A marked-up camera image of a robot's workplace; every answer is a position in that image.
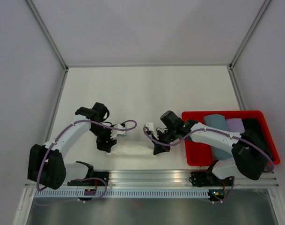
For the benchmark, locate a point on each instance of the lilac rolled t shirt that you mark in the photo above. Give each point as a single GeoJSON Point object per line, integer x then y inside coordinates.
{"type": "Point", "coordinates": [235, 125]}

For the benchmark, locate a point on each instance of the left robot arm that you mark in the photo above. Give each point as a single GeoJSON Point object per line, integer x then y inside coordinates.
{"type": "Point", "coordinates": [46, 162]}

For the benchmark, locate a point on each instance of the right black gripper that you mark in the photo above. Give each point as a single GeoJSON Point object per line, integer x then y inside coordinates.
{"type": "Point", "coordinates": [157, 149]}

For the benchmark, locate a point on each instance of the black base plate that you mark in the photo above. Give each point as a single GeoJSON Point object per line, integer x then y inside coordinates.
{"type": "Point", "coordinates": [208, 179]}
{"type": "Point", "coordinates": [100, 175]}

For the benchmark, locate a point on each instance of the black rolled t shirt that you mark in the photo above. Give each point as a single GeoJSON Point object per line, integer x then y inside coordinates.
{"type": "Point", "coordinates": [252, 124]}

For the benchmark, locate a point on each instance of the right aluminium frame post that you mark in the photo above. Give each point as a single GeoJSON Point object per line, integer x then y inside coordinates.
{"type": "Point", "coordinates": [263, 8]}

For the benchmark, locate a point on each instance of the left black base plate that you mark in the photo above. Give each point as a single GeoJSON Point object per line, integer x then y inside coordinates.
{"type": "Point", "coordinates": [100, 175]}

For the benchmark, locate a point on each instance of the aluminium frame post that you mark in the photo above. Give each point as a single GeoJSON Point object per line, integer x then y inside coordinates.
{"type": "Point", "coordinates": [263, 8]}
{"type": "Point", "coordinates": [39, 20]}

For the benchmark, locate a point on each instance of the red plastic bin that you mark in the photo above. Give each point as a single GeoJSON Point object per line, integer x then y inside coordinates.
{"type": "Point", "coordinates": [198, 154]}

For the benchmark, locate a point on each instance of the white slotted cable duct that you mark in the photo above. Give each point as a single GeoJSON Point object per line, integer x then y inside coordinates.
{"type": "Point", "coordinates": [125, 193]}

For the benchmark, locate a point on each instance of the white t shirt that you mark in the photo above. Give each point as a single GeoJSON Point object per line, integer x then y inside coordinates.
{"type": "Point", "coordinates": [137, 149]}

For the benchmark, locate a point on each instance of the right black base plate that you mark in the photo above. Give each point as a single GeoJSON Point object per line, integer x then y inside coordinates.
{"type": "Point", "coordinates": [208, 179]}

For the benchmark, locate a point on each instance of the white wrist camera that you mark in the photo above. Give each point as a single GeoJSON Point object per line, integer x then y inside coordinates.
{"type": "Point", "coordinates": [148, 128]}
{"type": "Point", "coordinates": [118, 130]}

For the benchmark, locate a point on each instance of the left aluminium frame post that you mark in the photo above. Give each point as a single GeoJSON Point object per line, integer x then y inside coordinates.
{"type": "Point", "coordinates": [39, 20]}

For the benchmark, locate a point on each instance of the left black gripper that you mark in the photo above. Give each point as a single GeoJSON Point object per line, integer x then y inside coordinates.
{"type": "Point", "coordinates": [102, 146]}

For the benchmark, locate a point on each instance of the aluminium mounting rail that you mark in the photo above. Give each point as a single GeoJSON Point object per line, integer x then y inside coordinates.
{"type": "Point", "coordinates": [178, 179]}

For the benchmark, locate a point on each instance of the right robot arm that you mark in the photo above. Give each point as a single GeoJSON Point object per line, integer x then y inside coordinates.
{"type": "Point", "coordinates": [249, 156]}

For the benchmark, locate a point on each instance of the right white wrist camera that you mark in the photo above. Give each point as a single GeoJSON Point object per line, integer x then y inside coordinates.
{"type": "Point", "coordinates": [148, 128]}

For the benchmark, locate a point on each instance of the grey-blue rolled t shirt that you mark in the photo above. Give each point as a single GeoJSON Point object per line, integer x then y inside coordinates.
{"type": "Point", "coordinates": [217, 121]}

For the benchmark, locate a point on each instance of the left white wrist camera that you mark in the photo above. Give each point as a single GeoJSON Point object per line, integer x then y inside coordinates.
{"type": "Point", "coordinates": [118, 130]}

